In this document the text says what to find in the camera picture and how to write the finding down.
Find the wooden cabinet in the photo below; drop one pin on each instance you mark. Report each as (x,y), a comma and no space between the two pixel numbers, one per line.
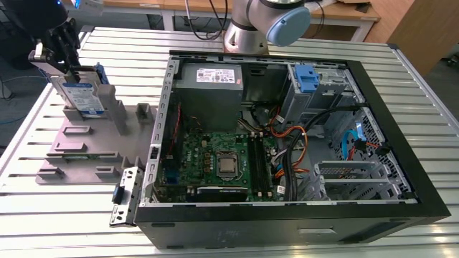
(423,27)

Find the green motherboard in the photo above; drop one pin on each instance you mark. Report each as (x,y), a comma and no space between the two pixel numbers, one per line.
(200,161)

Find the metal disk bay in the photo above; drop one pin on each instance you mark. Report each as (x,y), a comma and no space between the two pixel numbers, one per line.
(355,182)

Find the silver CPU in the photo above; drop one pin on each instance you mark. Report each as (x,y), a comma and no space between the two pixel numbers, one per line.
(227,164)

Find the black graphics card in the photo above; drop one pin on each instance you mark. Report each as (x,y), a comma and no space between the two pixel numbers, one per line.
(222,192)

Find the grey power supply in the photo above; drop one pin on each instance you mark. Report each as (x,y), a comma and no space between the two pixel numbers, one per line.
(208,102)

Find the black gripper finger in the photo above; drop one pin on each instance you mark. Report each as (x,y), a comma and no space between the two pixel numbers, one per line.
(68,40)
(48,55)

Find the grey parts rack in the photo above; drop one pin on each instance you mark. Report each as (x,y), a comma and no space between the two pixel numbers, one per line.
(96,134)

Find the black PC case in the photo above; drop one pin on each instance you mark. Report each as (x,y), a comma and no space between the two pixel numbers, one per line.
(251,228)

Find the CPU socket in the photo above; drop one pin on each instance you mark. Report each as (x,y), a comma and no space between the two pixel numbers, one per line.
(227,175)

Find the hard disk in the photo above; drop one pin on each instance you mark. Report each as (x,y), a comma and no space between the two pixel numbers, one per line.
(80,96)

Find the metal drive cage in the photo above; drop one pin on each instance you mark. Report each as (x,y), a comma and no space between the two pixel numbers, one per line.
(311,103)

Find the metal bracket with blue tab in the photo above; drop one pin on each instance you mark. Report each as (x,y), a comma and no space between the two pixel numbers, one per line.
(126,212)

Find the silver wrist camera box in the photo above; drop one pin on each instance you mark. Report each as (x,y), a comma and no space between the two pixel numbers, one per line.
(90,6)

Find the blue drive latch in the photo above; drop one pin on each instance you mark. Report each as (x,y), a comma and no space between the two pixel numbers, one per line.
(306,78)

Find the wooden desk white frame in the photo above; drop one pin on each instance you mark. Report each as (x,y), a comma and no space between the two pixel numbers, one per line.
(143,4)
(351,12)

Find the black RAM slot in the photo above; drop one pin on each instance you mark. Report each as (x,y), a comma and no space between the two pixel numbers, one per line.
(255,161)
(263,161)

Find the green RAM stick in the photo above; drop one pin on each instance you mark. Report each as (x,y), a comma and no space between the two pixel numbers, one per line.
(76,156)

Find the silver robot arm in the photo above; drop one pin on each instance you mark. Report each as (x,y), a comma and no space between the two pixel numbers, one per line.
(247,27)

